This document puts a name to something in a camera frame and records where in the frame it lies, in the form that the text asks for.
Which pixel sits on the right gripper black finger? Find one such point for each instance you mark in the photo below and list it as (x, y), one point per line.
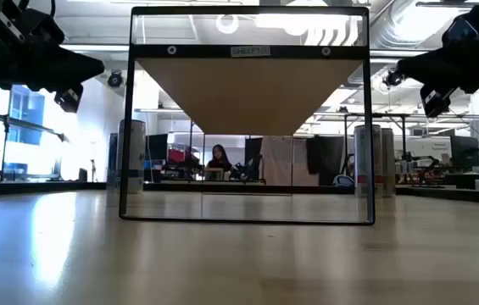
(425, 63)
(425, 77)

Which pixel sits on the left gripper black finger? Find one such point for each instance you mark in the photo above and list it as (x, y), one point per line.
(78, 77)
(80, 62)

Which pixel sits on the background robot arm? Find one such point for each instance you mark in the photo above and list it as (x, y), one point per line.
(245, 171)

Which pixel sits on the ceiling light strip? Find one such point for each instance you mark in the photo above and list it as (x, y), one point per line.
(95, 48)
(391, 53)

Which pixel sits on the white sign board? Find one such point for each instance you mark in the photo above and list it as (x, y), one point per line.
(421, 148)

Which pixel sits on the black monitor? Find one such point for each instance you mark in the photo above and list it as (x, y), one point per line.
(464, 150)
(157, 148)

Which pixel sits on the thin tripod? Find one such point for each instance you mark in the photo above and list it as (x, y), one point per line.
(93, 169)

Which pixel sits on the small black box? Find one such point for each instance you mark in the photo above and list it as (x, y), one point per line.
(83, 175)

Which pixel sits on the cluttered workbench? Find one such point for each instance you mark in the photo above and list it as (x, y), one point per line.
(421, 175)

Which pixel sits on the black hanging cloth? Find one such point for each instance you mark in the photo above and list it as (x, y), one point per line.
(328, 154)
(253, 152)

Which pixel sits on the red fabric item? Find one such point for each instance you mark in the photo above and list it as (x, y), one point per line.
(177, 156)

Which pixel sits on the blue white round object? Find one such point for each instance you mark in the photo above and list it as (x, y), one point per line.
(343, 182)

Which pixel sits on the round ceiling light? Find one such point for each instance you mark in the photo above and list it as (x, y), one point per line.
(218, 24)

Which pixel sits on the person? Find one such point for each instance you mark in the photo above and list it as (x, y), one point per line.
(220, 159)

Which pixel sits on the small wooden table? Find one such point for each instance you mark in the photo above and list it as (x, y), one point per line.
(213, 171)

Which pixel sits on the white hanging cloth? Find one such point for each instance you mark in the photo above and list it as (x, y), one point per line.
(281, 163)

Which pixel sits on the black ceiling camera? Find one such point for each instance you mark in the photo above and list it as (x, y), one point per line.
(393, 79)
(115, 79)

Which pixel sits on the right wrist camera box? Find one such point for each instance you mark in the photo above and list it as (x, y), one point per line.
(459, 30)

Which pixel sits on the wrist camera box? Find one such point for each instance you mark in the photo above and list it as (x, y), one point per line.
(46, 27)
(459, 30)

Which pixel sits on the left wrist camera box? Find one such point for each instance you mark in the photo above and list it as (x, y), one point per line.
(46, 27)

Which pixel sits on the silver ventilation duct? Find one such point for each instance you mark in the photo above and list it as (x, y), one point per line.
(391, 25)

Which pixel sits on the black tall stand frame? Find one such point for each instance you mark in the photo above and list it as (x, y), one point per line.
(381, 114)

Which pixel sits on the wooden shelf black metal frame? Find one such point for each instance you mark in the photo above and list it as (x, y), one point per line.
(247, 93)

